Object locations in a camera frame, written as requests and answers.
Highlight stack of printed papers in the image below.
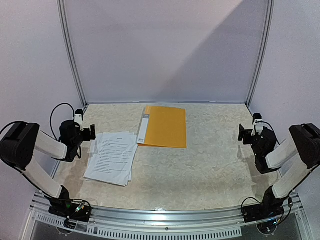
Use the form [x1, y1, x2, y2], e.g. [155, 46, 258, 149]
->
[84, 131, 138, 187]

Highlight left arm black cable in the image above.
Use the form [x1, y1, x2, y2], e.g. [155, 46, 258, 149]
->
[49, 102, 76, 141]

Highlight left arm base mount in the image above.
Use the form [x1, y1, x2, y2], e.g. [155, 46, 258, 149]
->
[48, 198, 92, 223]

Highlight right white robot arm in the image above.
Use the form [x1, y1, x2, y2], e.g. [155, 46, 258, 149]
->
[238, 119, 320, 218]

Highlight orange file folder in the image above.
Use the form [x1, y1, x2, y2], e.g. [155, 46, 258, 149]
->
[137, 105, 187, 149]

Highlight left aluminium frame post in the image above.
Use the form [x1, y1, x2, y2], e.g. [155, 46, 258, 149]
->
[57, 0, 88, 108]

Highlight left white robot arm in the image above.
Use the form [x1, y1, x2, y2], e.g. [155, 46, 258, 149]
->
[0, 120, 96, 217]

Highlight aluminium frame post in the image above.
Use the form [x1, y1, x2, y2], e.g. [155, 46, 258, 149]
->
[245, 0, 275, 108]
[57, 0, 88, 108]

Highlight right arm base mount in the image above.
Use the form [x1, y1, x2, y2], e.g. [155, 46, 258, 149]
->
[240, 195, 293, 223]

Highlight right aluminium frame post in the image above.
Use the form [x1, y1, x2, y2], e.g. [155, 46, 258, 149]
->
[245, 0, 275, 108]

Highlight aluminium front rail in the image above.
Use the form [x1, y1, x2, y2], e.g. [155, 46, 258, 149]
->
[22, 194, 311, 240]

